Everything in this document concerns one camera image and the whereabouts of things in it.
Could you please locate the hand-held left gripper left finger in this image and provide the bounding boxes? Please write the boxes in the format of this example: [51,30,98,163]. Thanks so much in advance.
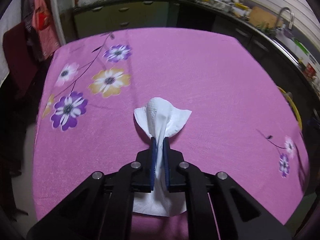
[26,139,158,240]

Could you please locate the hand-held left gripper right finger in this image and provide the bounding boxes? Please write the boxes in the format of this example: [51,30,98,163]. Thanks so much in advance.
[162,139,293,240]

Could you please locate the white paper tissue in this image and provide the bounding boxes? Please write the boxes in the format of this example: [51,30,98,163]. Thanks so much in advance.
[132,97,192,217]

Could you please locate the yellow-rimmed trash bin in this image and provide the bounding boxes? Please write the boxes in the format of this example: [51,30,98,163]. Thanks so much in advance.
[276,85,303,132]

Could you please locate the purple floral tablecloth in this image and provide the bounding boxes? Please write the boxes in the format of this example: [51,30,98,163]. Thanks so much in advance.
[34,27,311,240]

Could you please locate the dark kitchen counter cabinet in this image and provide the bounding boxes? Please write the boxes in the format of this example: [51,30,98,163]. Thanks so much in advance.
[172,0,320,100]

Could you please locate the green kitchen cabinet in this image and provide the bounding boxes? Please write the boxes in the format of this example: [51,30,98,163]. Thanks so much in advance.
[72,0,171,41]

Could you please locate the green leafy vegetables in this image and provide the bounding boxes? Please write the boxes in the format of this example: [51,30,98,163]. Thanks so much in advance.
[257,22,278,36]

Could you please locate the red packet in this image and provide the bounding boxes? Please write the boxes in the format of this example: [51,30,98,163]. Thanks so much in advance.
[303,63,318,81]

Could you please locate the dark red chair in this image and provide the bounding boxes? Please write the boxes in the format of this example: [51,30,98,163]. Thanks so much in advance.
[2,21,38,98]

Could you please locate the wooden cutting board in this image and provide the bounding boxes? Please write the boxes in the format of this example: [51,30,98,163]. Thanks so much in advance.
[249,6,278,28]

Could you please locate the hanging red garment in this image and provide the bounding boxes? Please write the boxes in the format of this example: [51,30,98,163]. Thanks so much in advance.
[30,0,61,60]

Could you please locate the green plastic bottle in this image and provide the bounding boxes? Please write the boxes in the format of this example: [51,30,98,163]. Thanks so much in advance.
[292,37,311,56]

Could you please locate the steel sink faucet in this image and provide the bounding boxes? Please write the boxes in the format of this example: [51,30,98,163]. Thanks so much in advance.
[277,7,294,30]

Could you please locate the white door frame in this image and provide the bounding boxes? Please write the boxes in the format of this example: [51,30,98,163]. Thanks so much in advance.
[49,0,67,46]

